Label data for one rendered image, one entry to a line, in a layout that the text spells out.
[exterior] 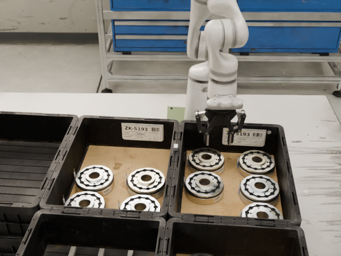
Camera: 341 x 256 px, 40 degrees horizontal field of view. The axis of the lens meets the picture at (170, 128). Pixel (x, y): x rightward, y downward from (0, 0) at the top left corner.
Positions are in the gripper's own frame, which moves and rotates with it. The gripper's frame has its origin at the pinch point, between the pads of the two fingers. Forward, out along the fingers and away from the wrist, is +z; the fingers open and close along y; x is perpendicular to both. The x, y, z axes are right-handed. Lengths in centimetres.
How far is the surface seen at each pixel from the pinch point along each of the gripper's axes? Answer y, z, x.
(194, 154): 6.3, 6.7, -2.4
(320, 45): -93, 54, -183
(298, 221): -14.0, -0.1, 32.0
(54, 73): 96, 92, -219
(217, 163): 0.0, 6.9, 2.1
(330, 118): -49, 22, -44
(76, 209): 35.6, -0.1, 26.6
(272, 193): -12.8, 6.9, 14.7
